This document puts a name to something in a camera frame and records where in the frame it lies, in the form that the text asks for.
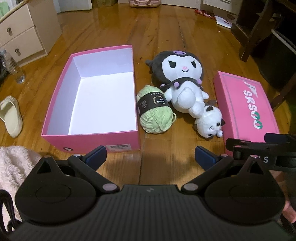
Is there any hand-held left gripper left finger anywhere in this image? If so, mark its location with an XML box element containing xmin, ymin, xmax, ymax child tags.
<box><xmin>32</xmin><ymin>146</ymin><xmax>120</xmax><ymax>193</ymax></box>

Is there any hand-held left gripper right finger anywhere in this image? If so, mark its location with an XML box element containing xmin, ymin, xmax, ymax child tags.
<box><xmin>180</xmin><ymin>146</ymin><xmax>266</xmax><ymax>194</ymax></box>

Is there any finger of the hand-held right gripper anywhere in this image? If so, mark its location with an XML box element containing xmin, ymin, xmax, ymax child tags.
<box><xmin>225</xmin><ymin>138</ymin><xmax>267</xmax><ymax>149</ymax></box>
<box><xmin>232</xmin><ymin>146</ymin><xmax>257</xmax><ymax>161</ymax></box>

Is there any small white dog plush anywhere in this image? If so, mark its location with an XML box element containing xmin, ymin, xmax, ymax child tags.
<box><xmin>194</xmin><ymin>105</ymin><xmax>226</xmax><ymax>139</ymax></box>

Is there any pink box lid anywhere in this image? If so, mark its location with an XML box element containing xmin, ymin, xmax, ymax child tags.
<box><xmin>213</xmin><ymin>71</ymin><xmax>280</xmax><ymax>154</ymax></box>

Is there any pink cardboard box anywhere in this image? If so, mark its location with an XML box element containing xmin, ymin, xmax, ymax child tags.
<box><xmin>41</xmin><ymin>45</ymin><xmax>141</xmax><ymax>154</ymax></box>

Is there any green yarn ball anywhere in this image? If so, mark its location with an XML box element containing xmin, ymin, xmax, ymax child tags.
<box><xmin>136</xmin><ymin>85</ymin><xmax>177</xmax><ymax>134</ymax></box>

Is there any black and white plush doll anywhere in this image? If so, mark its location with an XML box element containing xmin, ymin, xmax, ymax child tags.
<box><xmin>146</xmin><ymin>49</ymin><xmax>208</xmax><ymax>114</ymax></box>

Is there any person's right hand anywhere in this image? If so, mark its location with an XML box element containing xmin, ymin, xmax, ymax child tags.
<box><xmin>270</xmin><ymin>171</ymin><xmax>296</xmax><ymax>223</ymax></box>

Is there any white fluffy blanket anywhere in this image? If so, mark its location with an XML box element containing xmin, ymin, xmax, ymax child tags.
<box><xmin>0</xmin><ymin>146</ymin><xmax>43</xmax><ymax>230</ymax></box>

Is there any beige slipper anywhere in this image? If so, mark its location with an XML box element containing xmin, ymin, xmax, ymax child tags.
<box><xmin>0</xmin><ymin>95</ymin><xmax>23</xmax><ymax>138</ymax></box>

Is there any dark wooden chair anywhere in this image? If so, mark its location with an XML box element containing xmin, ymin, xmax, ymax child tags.
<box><xmin>231</xmin><ymin>0</ymin><xmax>296</xmax><ymax>112</ymax></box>

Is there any clear plastic water bottle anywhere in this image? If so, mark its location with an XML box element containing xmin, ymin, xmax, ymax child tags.
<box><xmin>0</xmin><ymin>48</ymin><xmax>26</xmax><ymax>84</ymax></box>

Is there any white printed paper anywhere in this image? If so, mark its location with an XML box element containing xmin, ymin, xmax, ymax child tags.
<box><xmin>215</xmin><ymin>13</ymin><xmax>238</xmax><ymax>29</ymax></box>

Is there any red snack wrapper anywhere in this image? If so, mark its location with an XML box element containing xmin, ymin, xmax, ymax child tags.
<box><xmin>194</xmin><ymin>9</ymin><xmax>216</xmax><ymax>19</ymax></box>

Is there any cream drawer cabinet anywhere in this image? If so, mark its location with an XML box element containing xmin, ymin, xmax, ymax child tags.
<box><xmin>0</xmin><ymin>0</ymin><xmax>62</xmax><ymax>68</ymax></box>

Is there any pink suitcase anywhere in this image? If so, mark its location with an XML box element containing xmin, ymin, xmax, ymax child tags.
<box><xmin>129</xmin><ymin>0</ymin><xmax>161</xmax><ymax>8</ymax></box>

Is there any black strap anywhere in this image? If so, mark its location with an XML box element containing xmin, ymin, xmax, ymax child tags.
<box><xmin>0</xmin><ymin>189</ymin><xmax>22</xmax><ymax>239</ymax></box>

